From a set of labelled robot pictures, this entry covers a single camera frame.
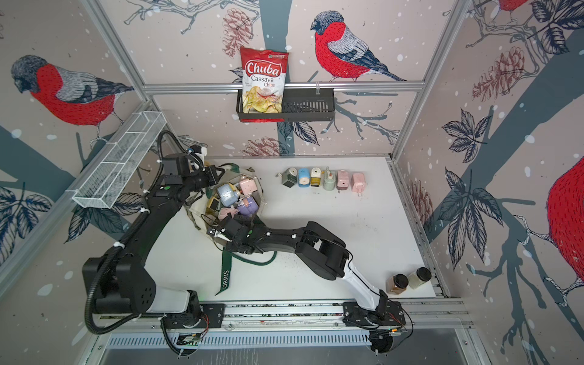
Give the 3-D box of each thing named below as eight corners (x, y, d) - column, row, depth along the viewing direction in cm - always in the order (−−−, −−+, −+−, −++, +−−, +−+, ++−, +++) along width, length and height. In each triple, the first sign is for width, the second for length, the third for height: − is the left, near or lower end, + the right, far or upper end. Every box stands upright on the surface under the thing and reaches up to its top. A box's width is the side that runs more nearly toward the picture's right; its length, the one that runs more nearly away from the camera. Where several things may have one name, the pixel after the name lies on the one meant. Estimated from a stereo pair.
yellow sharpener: (310, 187, 110) (311, 176, 104) (310, 178, 114) (311, 167, 107) (319, 187, 110) (320, 176, 104) (319, 178, 114) (320, 167, 107)
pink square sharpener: (352, 196, 108) (355, 186, 102) (349, 183, 113) (352, 172, 107) (363, 196, 108) (367, 186, 102) (360, 183, 113) (363, 172, 107)
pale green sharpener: (323, 191, 110) (324, 179, 103) (322, 178, 115) (323, 166, 108) (333, 191, 110) (336, 179, 103) (332, 178, 115) (334, 166, 108)
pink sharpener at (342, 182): (336, 191, 110) (338, 180, 103) (335, 180, 114) (337, 169, 108) (347, 191, 110) (350, 180, 103) (345, 180, 114) (347, 169, 108)
